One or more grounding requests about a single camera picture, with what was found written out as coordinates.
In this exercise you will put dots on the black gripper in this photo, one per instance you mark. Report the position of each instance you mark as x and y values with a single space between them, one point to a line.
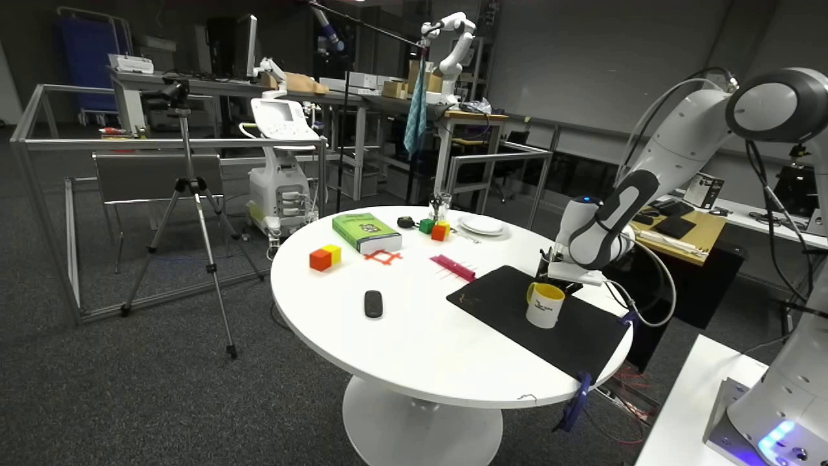
575 269

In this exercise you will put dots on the white mug yellow inside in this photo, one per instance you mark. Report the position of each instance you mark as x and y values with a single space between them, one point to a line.
544 307

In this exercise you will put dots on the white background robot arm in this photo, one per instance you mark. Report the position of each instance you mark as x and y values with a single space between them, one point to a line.
454 53

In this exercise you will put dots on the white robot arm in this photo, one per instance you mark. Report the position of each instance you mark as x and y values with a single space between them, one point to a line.
682 139

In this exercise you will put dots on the black rectangular mat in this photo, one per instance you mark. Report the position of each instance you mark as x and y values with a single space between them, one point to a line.
507 300

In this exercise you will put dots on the blue tape strip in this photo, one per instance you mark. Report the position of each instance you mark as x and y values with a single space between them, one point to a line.
575 401
633 320

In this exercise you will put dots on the white plate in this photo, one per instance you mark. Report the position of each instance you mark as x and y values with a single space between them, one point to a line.
483 225

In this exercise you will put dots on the pink perforated strip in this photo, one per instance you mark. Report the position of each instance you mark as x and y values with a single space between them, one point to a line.
454 268

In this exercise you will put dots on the black pad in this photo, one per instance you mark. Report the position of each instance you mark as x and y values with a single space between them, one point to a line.
676 225

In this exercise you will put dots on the orange block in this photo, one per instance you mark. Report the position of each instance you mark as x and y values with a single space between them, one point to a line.
440 232

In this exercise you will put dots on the black cabinet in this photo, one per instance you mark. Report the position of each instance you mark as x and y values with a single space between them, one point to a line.
707 285

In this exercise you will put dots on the wooden board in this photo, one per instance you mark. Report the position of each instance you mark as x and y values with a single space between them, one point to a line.
703 233

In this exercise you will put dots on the green block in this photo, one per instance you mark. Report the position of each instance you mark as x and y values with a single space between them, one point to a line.
426 225

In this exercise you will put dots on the small black oval object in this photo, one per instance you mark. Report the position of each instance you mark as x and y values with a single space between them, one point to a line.
405 220

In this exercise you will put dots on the black computer mouse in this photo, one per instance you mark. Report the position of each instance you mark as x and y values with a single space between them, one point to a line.
374 304

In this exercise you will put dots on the green book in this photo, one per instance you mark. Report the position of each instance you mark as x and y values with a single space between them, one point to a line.
362 232

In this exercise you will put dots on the teal hanging cloth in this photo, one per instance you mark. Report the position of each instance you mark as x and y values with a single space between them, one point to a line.
415 111

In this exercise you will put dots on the yellow cube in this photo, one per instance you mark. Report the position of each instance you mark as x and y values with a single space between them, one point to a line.
334 251

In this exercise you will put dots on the red cube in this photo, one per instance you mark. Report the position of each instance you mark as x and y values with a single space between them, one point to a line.
320 259

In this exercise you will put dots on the cardboard box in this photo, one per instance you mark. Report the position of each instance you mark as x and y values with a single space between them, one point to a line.
395 88
302 84

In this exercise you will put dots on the black boom stand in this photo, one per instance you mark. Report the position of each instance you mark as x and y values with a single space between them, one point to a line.
346 131

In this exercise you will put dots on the white medical cart machine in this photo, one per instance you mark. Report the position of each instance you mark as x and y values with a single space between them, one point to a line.
280 189

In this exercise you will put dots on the grey panel board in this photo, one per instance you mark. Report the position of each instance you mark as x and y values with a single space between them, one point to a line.
155 176

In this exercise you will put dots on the blue cabinet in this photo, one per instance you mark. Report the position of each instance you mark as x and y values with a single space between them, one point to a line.
87 53

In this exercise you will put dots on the small metal railing frame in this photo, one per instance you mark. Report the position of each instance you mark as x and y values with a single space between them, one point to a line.
496 157

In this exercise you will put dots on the white table pedestal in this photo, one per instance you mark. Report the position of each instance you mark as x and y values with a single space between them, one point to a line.
422 428

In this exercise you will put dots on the black camera tripod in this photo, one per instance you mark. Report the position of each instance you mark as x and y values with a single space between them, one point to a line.
199 216

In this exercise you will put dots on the large metal frame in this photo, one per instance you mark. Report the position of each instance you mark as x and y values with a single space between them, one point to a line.
171 142

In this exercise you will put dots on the black camera on tripod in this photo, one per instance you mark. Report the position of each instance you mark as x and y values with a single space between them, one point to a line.
177 95

